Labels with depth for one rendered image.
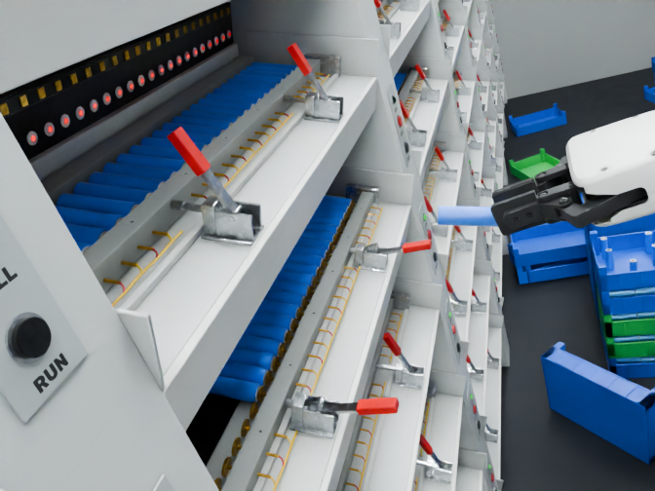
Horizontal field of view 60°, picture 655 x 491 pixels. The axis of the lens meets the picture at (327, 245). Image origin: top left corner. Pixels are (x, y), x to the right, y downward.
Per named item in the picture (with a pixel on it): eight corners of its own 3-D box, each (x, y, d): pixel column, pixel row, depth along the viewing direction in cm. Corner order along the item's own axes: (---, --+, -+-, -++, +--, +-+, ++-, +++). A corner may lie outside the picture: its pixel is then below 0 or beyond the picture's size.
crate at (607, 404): (649, 465, 143) (668, 446, 146) (644, 406, 135) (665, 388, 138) (550, 408, 168) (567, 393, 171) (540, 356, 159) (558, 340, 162)
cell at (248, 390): (202, 381, 56) (264, 394, 55) (193, 395, 55) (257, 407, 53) (200, 367, 55) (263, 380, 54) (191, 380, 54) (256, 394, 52)
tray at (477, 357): (487, 287, 174) (494, 248, 167) (481, 446, 125) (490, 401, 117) (421, 278, 179) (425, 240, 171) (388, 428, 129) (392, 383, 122)
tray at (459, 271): (476, 230, 166) (482, 187, 158) (463, 377, 116) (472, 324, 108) (405, 221, 170) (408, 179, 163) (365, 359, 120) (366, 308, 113)
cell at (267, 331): (234, 328, 63) (290, 338, 62) (227, 339, 61) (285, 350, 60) (233, 315, 62) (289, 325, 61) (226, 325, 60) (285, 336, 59)
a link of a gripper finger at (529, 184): (561, 154, 52) (491, 180, 55) (564, 169, 50) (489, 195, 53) (573, 184, 53) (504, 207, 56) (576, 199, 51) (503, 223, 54)
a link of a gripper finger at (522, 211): (565, 177, 48) (489, 204, 51) (568, 194, 46) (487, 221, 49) (578, 208, 49) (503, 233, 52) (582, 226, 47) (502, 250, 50)
